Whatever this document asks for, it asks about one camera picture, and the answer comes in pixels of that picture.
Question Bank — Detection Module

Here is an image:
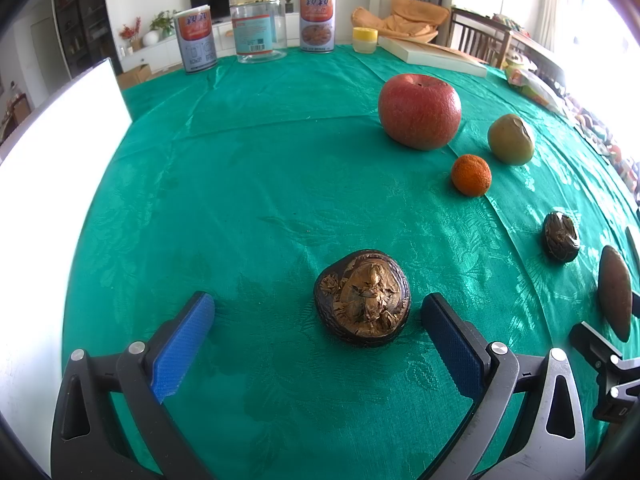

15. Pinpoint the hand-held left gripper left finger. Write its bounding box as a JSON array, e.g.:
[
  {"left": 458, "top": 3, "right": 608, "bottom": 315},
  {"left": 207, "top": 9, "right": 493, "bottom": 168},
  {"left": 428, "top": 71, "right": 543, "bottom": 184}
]
[{"left": 51, "top": 291, "right": 216, "bottom": 480}]

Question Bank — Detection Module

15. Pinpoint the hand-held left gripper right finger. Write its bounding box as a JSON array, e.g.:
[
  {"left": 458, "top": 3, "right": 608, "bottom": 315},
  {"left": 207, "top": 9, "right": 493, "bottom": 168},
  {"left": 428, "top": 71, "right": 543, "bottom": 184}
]
[{"left": 421, "top": 294, "right": 586, "bottom": 480}]

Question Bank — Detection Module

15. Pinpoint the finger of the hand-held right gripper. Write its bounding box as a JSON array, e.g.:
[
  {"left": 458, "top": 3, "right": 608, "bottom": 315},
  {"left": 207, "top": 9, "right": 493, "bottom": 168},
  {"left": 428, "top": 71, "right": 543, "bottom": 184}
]
[
  {"left": 569, "top": 322, "right": 640, "bottom": 377},
  {"left": 592, "top": 380, "right": 640, "bottom": 422}
]

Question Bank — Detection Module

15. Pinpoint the large brown sweet potato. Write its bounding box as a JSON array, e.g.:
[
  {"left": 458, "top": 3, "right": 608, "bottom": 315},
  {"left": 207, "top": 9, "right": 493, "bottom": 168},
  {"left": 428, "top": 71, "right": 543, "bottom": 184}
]
[{"left": 598, "top": 245, "right": 634, "bottom": 342}]

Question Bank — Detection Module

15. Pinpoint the orange tangerine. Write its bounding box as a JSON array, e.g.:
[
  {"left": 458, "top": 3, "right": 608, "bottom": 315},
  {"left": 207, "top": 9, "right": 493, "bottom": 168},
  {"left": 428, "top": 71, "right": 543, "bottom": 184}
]
[{"left": 451, "top": 154, "right": 493, "bottom": 197}]

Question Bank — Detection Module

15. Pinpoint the red apple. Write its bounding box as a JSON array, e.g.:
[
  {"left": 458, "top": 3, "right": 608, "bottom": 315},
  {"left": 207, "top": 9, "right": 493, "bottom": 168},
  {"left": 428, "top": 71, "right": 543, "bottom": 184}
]
[{"left": 377, "top": 73, "right": 462, "bottom": 151}]

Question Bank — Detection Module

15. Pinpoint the green tablecloth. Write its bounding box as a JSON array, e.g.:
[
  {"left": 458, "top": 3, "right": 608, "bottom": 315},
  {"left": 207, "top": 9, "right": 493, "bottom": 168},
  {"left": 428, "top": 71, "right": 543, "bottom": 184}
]
[{"left": 62, "top": 45, "right": 640, "bottom": 480}]

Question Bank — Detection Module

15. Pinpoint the row of small toys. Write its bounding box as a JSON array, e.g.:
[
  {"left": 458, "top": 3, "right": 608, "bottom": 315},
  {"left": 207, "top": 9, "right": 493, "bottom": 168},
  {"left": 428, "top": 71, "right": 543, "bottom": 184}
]
[{"left": 570, "top": 105, "right": 640, "bottom": 196}]

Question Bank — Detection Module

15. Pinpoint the white foam box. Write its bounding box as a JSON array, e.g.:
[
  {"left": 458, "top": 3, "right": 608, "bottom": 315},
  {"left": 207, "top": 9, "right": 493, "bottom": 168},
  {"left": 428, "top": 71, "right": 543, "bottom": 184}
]
[{"left": 0, "top": 57, "right": 133, "bottom": 461}]

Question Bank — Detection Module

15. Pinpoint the crumpled plastic bag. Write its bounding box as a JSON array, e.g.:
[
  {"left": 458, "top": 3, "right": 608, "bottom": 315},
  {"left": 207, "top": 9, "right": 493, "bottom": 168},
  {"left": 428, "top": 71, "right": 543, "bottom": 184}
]
[{"left": 505, "top": 67, "right": 568, "bottom": 116}]

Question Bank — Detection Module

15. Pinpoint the cardboard box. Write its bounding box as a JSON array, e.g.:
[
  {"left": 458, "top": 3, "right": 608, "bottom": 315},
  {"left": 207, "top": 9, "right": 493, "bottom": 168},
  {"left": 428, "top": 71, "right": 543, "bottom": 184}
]
[{"left": 117, "top": 64, "right": 152, "bottom": 90}]

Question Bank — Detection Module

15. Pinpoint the cream hardcover book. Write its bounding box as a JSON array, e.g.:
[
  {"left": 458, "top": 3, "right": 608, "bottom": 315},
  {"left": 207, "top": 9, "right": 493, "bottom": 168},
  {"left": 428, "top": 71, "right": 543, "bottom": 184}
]
[{"left": 377, "top": 35, "right": 488, "bottom": 78}]

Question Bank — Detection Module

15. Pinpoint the red label tin can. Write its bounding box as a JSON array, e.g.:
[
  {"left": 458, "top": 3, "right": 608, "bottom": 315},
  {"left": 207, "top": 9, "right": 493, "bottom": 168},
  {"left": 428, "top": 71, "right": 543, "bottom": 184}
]
[{"left": 173, "top": 5, "right": 218, "bottom": 76}]

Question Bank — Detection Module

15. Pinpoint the white tv cabinet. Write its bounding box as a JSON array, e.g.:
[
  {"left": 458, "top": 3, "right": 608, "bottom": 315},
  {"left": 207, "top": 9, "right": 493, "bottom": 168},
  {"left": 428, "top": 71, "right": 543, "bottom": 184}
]
[{"left": 120, "top": 10, "right": 351, "bottom": 73}]

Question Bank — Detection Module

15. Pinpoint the dark wooden chair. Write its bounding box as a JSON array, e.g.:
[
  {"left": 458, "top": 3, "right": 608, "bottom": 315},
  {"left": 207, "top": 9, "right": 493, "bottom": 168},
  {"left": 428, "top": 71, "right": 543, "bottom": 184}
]
[{"left": 447, "top": 7, "right": 513, "bottom": 68}]

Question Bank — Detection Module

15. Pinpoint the red flower bouquet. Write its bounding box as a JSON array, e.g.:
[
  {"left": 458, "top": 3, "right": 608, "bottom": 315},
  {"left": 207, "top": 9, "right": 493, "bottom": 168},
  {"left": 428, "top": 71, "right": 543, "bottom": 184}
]
[{"left": 119, "top": 16, "right": 142, "bottom": 53}]

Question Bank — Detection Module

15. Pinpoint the yellow lid jar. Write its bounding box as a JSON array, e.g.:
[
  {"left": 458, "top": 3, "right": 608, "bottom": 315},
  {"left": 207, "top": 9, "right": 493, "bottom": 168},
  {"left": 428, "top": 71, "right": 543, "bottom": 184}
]
[{"left": 352, "top": 27, "right": 379, "bottom": 54}]

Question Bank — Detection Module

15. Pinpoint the bushy potted plant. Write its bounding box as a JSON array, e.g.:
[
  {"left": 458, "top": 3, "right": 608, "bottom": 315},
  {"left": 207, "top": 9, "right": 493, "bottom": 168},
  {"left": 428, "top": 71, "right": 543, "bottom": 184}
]
[{"left": 149, "top": 10, "right": 177, "bottom": 38}]

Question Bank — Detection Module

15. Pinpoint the clear jar with gold lid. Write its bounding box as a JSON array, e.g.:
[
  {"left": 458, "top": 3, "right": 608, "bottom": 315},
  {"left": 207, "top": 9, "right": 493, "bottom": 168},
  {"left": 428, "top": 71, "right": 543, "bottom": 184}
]
[{"left": 228, "top": 0, "right": 288, "bottom": 65}]

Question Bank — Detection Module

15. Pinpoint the orange lounge chair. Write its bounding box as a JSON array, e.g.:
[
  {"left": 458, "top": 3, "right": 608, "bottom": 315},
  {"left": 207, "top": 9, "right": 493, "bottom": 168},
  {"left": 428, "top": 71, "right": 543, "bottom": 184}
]
[{"left": 351, "top": 0, "right": 451, "bottom": 45}]

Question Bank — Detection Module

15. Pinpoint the dark display cabinet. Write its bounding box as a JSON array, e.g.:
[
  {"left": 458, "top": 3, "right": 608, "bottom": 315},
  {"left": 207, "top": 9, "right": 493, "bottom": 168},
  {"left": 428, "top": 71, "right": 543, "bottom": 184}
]
[{"left": 52, "top": 0, "right": 121, "bottom": 76}]

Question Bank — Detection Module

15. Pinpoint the tin can with food picture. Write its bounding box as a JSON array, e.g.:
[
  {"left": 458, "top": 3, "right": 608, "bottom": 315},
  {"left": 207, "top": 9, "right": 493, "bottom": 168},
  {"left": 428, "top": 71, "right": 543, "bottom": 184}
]
[{"left": 299, "top": 0, "right": 336, "bottom": 54}]

